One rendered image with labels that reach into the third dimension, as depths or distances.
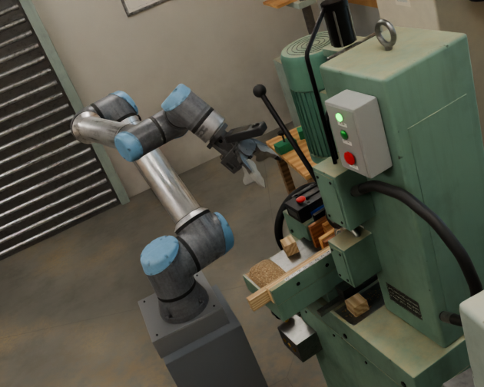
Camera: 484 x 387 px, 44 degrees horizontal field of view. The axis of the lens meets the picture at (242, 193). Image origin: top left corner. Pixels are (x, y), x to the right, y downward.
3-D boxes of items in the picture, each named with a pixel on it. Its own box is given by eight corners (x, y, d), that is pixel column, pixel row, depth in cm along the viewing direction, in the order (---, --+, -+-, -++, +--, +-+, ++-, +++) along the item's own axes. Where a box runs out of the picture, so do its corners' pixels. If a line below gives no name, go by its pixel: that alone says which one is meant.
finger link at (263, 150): (270, 160, 183) (244, 154, 178) (280, 149, 179) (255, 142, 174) (271, 169, 181) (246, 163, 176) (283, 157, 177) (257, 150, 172)
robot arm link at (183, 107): (175, 88, 176) (183, 74, 167) (209, 116, 177) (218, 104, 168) (155, 110, 173) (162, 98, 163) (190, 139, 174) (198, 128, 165)
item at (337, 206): (353, 203, 150) (338, 150, 143) (376, 215, 142) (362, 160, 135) (326, 219, 147) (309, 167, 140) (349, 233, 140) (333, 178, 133)
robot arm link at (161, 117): (145, 123, 184) (152, 109, 172) (177, 106, 188) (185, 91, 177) (162, 149, 184) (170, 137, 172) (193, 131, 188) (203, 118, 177)
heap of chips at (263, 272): (269, 259, 185) (266, 249, 183) (293, 278, 173) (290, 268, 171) (245, 274, 182) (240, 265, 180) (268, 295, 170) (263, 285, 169)
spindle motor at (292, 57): (348, 129, 175) (320, 26, 160) (388, 143, 160) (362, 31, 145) (299, 157, 170) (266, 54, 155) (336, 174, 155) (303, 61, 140)
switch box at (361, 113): (363, 153, 133) (346, 88, 126) (393, 166, 125) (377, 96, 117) (341, 167, 132) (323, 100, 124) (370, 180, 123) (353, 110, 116)
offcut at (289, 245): (299, 252, 183) (296, 241, 181) (288, 256, 183) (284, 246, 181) (294, 245, 187) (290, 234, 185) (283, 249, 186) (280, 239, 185)
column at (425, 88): (445, 266, 172) (395, 24, 138) (510, 302, 153) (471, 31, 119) (385, 309, 165) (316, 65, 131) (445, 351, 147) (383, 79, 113)
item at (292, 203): (316, 193, 197) (311, 178, 194) (336, 203, 188) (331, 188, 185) (283, 212, 193) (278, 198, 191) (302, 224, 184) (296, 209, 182)
